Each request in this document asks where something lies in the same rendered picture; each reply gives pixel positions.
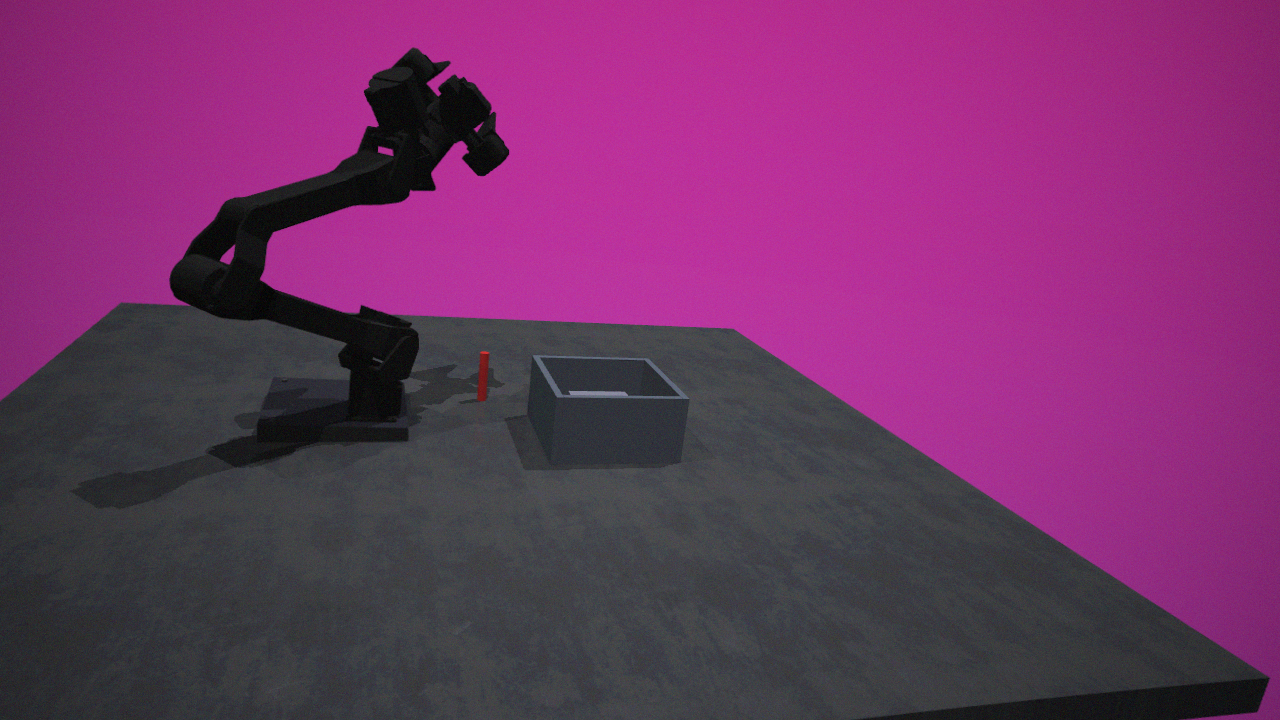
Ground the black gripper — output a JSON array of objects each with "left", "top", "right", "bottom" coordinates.
[{"left": 390, "top": 47, "right": 509, "bottom": 176}]

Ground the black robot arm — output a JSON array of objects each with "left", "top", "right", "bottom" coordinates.
[{"left": 169, "top": 67, "right": 492, "bottom": 421}]

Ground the red peg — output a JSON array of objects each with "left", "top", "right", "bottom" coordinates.
[{"left": 477, "top": 351, "right": 489, "bottom": 401}]

